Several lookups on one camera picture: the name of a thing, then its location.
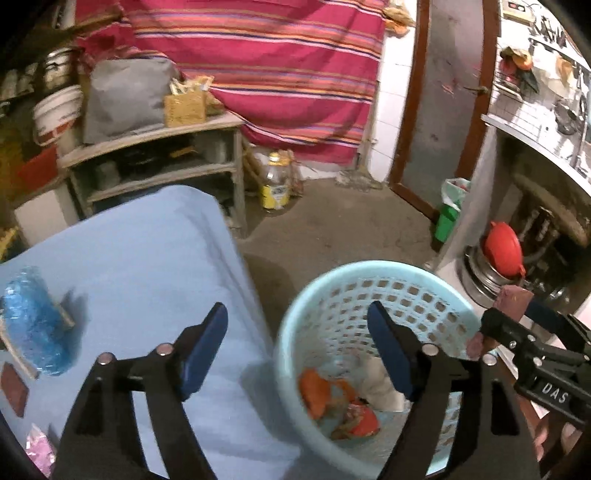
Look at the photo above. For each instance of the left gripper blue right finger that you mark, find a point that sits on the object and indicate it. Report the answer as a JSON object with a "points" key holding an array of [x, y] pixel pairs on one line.
{"points": [[492, 439]]}

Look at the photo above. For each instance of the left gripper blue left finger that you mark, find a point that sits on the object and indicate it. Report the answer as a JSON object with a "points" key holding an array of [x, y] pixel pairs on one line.
{"points": [[101, 438]]}

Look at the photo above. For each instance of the pink foil wrapper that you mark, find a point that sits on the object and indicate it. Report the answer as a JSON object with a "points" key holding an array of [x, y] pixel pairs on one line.
{"points": [[40, 450]]}

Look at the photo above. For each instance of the small maroon scouring pad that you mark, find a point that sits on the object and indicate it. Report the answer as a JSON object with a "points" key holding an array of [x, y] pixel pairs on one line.
{"points": [[14, 389]]}

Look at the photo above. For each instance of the beige cloth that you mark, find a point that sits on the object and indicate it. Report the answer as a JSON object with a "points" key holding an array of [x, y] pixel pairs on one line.
{"points": [[376, 387]]}

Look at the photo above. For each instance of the clear orange plastic wrapper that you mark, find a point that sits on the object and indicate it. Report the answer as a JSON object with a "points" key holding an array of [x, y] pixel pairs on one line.
{"points": [[356, 419]]}

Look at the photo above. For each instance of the blue plastic bag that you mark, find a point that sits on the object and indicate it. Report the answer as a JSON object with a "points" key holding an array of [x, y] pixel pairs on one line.
{"points": [[27, 299]]}

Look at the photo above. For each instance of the printed packet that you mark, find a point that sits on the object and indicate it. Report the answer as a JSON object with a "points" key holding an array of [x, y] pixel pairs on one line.
{"points": [[35, 353]]}

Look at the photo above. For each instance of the kitchen counter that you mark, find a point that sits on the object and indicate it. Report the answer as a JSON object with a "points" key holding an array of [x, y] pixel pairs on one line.
{"points": [[545, 201]]}

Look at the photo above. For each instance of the person's right hand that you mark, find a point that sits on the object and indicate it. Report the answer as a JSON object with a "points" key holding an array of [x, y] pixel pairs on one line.
{"points": [[551, 431]]}

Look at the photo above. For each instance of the stacked steel pots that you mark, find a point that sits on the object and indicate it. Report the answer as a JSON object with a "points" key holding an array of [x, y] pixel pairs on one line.
{"points": [[480, 279]]}

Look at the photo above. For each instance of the red plastic lid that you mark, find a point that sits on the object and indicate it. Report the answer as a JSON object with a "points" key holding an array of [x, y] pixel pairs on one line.
{"points": [[503, 250]]}

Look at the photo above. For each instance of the light blue plastic basket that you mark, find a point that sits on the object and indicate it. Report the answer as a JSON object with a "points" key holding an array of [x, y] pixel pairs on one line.
{"points": [[326, 329]]}

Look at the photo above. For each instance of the light blue tablecloth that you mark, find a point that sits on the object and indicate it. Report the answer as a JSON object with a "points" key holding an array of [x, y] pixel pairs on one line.
{"points": [[135, 276]]}

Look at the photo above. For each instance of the green bin with bag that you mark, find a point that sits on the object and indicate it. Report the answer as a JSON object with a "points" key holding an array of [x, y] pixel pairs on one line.
{"points": [[453, 193]]}

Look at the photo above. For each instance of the white cabinet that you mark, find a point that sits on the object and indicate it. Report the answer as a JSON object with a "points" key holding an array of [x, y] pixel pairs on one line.
{"points": [[46, 215]]}

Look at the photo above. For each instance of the red woven basket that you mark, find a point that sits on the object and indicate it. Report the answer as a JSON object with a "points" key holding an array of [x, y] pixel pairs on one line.
{"points": [[39, 171]]}

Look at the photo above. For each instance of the brown framed door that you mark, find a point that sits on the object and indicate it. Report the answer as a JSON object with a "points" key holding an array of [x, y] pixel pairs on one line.
{"points": [[449, 90]]}

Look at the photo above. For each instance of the oil bottle yellow label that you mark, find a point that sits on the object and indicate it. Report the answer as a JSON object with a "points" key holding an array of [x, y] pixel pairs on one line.
{"points": [[275, 188]]}

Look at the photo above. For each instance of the grey low shelf table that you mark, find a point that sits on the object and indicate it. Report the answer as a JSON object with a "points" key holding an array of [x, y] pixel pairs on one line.
{"points": [[205, 156]]}

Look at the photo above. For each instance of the white plastic bucket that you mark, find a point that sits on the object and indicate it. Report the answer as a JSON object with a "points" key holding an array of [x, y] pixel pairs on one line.
{"points": [[56, 113]]}

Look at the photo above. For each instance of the yellow utensil box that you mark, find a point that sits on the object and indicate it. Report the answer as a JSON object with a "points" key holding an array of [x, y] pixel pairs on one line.
{"points": [[186, 103]]}

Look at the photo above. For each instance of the grey fabric cover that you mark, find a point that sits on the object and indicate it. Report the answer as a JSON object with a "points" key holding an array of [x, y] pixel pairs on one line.
{"points": [[126, 97]]}

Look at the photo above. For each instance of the steel cooking pot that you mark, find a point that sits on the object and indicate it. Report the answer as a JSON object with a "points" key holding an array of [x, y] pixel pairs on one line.
{"points": [[57, 70]]}

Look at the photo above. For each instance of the red striped hanging cloth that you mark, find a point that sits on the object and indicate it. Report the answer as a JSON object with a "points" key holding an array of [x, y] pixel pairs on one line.
{"points": [[302, 75]]}

